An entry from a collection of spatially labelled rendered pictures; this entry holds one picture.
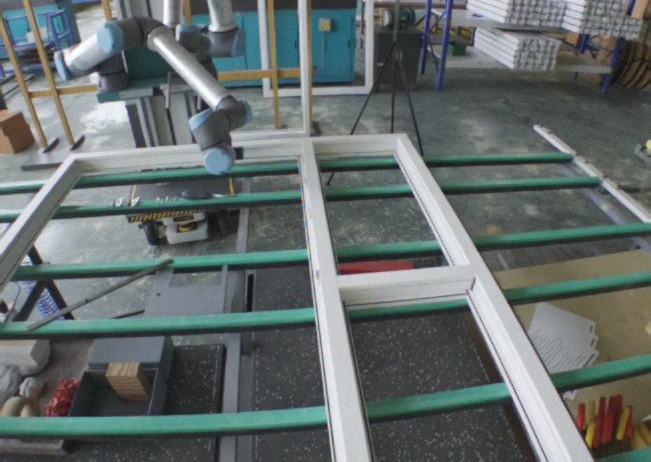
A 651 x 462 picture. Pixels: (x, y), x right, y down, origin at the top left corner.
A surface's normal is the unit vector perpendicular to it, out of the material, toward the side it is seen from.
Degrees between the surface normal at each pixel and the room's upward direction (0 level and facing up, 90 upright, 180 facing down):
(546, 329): 0
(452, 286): 90
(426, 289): 90
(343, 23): 90
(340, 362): 0
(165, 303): 0
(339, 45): 90
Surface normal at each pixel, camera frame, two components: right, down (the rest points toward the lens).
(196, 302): 0.00, -0.81
